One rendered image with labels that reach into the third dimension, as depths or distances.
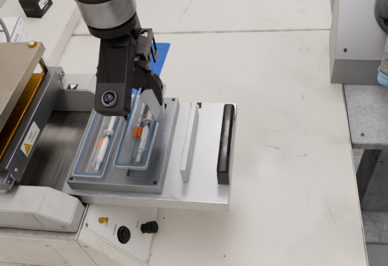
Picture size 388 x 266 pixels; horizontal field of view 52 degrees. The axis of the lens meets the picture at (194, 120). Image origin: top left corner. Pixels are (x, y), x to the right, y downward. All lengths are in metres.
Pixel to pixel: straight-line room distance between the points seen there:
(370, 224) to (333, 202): 0.84
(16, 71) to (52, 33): 0.65
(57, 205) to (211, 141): 0.29
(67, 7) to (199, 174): 0.98
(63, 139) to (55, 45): 0.54
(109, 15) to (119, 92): 0.10
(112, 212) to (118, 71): 0.34
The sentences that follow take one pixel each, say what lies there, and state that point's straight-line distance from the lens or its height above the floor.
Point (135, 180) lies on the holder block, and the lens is 0.69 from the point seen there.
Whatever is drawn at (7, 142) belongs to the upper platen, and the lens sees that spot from 0.75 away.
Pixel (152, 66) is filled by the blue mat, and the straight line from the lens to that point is 1.24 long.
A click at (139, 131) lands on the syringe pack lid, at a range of 0.69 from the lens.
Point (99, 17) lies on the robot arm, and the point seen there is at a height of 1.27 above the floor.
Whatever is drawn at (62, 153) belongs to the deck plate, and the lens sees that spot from 0.86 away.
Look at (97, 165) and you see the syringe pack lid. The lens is 0.72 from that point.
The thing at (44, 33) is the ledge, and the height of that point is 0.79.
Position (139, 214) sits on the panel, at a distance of 0.87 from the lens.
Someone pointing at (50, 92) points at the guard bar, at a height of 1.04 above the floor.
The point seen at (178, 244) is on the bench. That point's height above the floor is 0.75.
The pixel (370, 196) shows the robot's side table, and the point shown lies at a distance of 1.69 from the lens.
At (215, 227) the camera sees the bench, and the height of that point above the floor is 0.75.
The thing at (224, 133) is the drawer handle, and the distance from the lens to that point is 0.70.
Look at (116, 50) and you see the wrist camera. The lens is 0.57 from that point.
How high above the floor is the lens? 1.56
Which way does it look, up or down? 50 degrees down
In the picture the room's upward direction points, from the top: 11 degrees counter-clockwise
